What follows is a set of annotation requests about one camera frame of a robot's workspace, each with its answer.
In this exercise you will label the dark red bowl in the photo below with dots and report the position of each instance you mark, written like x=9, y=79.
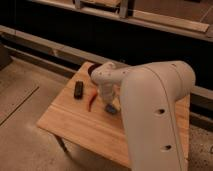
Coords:
x=92, y=68

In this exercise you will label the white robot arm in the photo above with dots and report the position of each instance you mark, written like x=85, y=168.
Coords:
x=148, y=94

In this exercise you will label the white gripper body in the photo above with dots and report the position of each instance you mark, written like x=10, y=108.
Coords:
x=107, y=92

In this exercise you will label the black rectangular block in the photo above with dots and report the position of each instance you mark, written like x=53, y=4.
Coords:
x=78, y=91

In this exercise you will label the wooden table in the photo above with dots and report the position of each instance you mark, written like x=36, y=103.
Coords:
x=98, y=130

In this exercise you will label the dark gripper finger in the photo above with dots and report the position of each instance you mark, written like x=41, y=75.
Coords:
x=111, y=109

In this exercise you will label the metal table leg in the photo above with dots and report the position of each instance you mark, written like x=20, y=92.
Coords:
x=61, y=143

